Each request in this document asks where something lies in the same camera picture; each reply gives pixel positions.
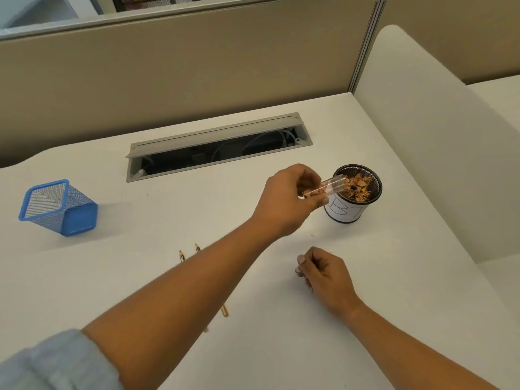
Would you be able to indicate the person's left hand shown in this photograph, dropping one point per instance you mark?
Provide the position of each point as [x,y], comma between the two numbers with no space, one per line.
[280,207]

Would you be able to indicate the person's right hand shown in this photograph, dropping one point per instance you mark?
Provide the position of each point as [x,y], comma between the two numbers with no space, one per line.
[329,280]

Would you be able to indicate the pink clear pencil sharpener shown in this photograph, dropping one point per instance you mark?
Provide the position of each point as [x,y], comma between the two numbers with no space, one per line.
[333,184]

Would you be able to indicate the black yellow striped pencil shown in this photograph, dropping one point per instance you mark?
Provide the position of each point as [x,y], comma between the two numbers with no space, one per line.
[197,247]
[181,256]

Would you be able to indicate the blue mesh pen holder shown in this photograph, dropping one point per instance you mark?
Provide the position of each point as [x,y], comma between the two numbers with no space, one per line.
[69,215]

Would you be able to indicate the person's right forearm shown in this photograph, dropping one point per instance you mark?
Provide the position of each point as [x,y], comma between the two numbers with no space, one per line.
[398,353]

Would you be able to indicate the person's left forearm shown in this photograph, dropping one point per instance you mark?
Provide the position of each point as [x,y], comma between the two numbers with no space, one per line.
[183,296]

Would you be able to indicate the black mesh cup white label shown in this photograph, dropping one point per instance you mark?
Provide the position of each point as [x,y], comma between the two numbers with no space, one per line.
[345,211]

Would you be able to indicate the wide beige partition panel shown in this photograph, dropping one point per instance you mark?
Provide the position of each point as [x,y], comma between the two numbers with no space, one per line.
[183,77]

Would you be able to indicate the white side divider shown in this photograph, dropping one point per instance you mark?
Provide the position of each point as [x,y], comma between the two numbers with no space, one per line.
[438,150]

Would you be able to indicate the black mesh office chair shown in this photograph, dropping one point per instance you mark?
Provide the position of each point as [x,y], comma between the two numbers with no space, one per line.
[154,1]

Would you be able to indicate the beige neighbouring partition panel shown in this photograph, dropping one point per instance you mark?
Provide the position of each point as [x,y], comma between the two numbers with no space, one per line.
[459,32]

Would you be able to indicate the light blue shirt sleeve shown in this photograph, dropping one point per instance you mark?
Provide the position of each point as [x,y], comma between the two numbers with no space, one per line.
[53,365]

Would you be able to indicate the grey partition post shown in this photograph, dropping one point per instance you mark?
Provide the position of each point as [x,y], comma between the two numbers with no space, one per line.
[365,44]

